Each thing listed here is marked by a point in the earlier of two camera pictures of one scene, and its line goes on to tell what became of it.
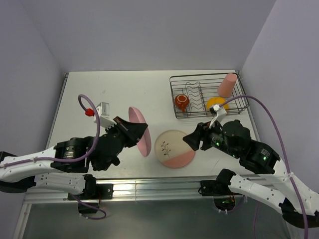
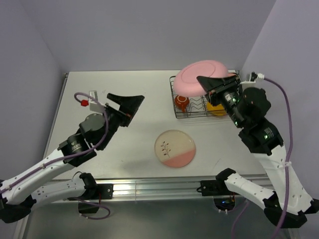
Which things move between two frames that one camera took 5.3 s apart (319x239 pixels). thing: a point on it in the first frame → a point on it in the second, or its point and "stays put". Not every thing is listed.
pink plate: x=144 y=144 → x=186 y=81
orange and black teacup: x=182 y=101 stays put
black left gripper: x=133 y=131 → x=128 y=108
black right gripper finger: x=193 y=139 → x=210 y=83
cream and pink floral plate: x=172 y=151 stays put
